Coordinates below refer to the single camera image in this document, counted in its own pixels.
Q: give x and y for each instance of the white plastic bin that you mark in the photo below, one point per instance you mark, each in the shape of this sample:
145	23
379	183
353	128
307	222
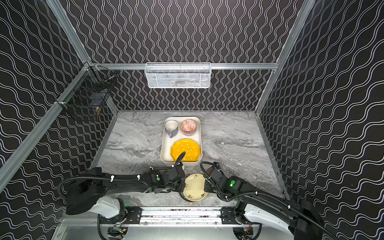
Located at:
167	142

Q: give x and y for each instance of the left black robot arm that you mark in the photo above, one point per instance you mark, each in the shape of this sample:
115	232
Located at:
92	191

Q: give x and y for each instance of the red patterned bowl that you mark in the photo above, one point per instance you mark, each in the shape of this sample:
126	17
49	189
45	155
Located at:
188	125

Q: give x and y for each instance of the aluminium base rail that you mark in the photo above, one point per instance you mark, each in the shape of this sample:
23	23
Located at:
200	217

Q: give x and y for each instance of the lavender mug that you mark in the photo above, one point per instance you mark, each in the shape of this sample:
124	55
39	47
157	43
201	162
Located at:
171	128

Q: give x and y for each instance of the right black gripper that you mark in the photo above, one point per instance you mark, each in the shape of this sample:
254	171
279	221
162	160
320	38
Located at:
212	180

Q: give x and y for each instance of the black wire wall basket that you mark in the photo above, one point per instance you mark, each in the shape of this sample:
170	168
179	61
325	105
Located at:
90	99

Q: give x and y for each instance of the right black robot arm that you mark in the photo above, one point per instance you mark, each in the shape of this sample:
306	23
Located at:
302	219

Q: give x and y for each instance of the yellow dotted scalloped plate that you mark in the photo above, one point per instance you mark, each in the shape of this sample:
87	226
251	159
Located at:
190	147

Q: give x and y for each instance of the clear wire wall basket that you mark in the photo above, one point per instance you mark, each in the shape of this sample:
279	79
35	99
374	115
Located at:
178	75

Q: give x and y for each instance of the cream plate with characters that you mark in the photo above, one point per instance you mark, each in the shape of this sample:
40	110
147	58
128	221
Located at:
194	188

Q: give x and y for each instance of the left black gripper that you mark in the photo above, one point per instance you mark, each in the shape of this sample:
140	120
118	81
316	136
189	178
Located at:
175	179

